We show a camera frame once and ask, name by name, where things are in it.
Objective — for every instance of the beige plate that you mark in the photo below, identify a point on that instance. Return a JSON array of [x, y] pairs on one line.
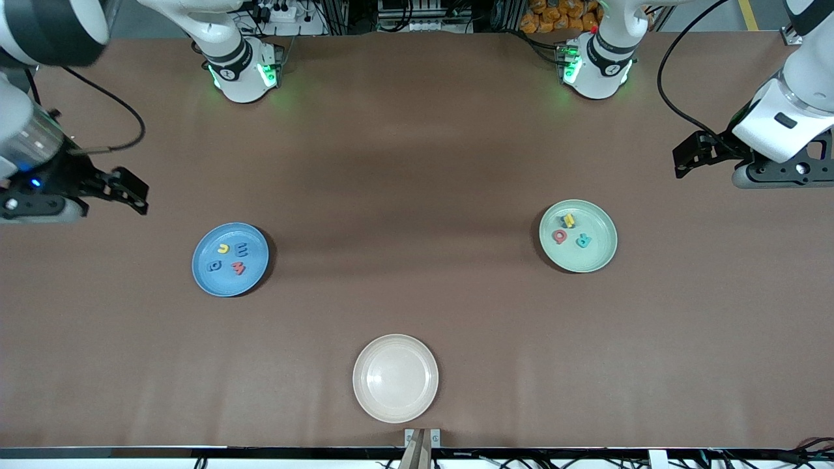
[[395, 378]]

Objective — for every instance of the green plate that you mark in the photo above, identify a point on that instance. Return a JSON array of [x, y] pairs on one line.
[[593, 257]]

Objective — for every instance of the teal foam letter R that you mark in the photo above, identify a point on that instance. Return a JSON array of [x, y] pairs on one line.
[[584, 242]]

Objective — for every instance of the brown table cover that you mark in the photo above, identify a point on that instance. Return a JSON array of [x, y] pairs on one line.
[[417, 306]]

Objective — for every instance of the blue plate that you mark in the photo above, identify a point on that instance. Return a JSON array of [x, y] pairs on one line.
[[228, 286]]

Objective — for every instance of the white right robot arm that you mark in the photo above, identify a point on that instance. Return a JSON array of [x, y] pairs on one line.
[[238, 78]]

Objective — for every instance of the long white socket bar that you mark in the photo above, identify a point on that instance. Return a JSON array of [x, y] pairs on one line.
[[423, 26]]

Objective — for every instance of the small metal bracket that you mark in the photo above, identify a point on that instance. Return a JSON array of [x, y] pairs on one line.
[[409, 435]]

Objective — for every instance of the white power strip with plugs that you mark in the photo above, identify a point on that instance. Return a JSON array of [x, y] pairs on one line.
[[283, 12]]

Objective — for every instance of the red foam letter Q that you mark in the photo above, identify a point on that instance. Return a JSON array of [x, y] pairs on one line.
[[554, 236]]

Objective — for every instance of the yellow foam letter H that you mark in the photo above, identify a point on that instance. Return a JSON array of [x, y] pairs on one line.
[[569, 221]]

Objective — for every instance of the red foam letter M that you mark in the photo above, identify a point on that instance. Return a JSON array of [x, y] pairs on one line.
[[239, 268]]

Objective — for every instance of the rounded blue foam letter m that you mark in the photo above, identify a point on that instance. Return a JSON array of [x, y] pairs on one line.
[[242, 250]]

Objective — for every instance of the pile of orange packets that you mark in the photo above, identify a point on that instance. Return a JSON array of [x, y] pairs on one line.
[[554, 16]]

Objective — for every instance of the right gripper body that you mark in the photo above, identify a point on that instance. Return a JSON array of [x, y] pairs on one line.
[[65, 173]]

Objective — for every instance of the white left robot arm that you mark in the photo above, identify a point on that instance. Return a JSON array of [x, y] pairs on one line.
[[599, 65]]

